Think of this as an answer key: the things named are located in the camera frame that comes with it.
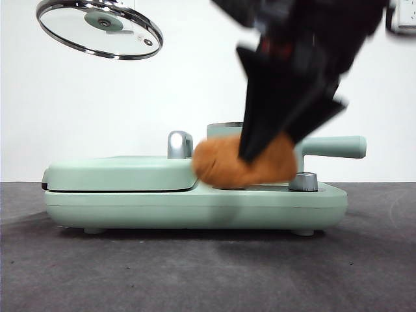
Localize brown potato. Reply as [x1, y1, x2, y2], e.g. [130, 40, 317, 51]
[191, 133, 299, 190]

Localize glass lid with green knob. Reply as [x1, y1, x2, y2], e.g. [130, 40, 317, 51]
[35, 0, 164, 61]

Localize silver control knob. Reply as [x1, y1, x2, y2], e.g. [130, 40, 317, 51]
[288, 172, 319, 192]

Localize mint green breakfast machine base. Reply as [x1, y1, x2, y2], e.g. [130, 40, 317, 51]
[44, 180, 348, 235]

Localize mint green griddle cover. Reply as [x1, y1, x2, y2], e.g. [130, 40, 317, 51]
[41, 155, 202, 192]

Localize mint green pot with handle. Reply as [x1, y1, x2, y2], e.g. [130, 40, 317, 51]
[207, 122, 367, 175]

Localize silver cover handle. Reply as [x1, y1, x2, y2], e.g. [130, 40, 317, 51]
[166, 130, 196, 160]

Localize white wall socket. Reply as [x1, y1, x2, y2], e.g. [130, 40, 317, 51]
[386, 0, 416, 33]

